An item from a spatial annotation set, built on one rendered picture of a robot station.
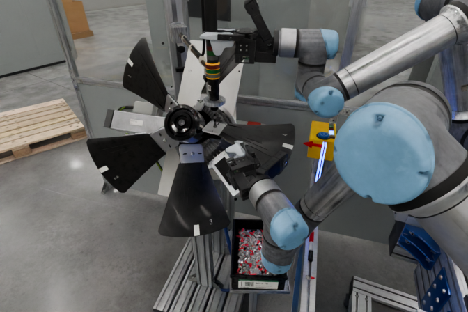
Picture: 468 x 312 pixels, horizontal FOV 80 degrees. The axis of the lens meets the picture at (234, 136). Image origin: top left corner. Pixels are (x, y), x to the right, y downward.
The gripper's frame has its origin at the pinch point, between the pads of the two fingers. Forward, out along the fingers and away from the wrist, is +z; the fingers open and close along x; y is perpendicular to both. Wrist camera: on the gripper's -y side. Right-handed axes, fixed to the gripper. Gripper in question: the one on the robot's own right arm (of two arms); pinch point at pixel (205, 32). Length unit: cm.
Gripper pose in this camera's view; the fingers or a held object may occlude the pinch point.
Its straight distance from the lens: 82.2
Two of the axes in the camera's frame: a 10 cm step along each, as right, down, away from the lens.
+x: 1.0, -5.2, 8.5
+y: -0.1, 8.5, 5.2
